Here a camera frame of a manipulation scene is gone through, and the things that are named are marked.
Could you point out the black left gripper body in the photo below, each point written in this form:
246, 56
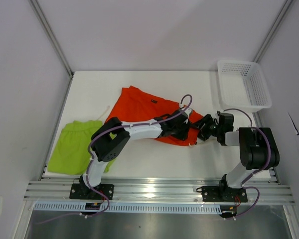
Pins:
181, 132

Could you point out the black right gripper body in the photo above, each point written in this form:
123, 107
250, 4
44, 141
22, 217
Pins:
215, 129

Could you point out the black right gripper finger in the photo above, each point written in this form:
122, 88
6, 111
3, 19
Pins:
206, 120
205, 133

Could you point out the orange shorts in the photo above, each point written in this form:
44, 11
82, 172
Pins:
134, 105

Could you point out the lime green shorts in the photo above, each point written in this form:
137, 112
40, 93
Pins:
70, 154

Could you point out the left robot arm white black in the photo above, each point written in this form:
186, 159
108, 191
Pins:
108, 142

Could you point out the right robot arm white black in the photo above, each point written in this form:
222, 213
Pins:
258, 152

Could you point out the white plastic perforated basket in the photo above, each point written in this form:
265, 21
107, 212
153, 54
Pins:
242, 85

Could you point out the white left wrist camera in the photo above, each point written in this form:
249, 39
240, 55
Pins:
186, 112

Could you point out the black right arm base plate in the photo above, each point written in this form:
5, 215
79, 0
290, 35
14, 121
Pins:
218, 194

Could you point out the aluminium frame rail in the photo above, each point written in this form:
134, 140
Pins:
151, 190

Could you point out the white slotted cable duct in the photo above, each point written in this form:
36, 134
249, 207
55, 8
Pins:
210, 209

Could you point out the right corner aluminium post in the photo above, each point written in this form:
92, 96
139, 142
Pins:
273, 30

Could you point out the corner aluminium post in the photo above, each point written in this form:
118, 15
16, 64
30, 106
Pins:
35, 5
273, 30

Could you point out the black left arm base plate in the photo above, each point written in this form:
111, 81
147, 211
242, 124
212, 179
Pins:
82, 192

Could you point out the left corner aluminium post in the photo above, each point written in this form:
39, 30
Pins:
35, 5

